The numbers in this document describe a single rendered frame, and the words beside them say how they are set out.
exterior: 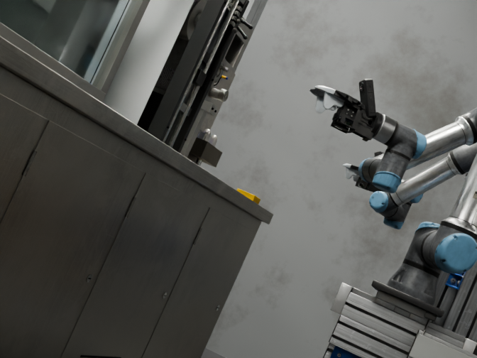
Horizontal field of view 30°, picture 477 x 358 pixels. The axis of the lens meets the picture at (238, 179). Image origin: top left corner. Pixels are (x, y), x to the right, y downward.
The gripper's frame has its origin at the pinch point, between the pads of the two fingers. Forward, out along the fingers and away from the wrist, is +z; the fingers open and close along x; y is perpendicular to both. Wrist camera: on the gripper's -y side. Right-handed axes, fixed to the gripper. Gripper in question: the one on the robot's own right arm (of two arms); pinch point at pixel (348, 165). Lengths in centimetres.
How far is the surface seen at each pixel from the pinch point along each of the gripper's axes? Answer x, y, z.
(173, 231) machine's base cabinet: -123, 37, -32
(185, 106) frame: -119, 2, -17
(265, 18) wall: 112, -74, 168
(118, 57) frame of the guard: -177, -2, -48
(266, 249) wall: 120, 60, 114
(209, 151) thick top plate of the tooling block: -77, 13, 6
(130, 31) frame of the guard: -176, -8, -48
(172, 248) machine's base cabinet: -120, 42, -31
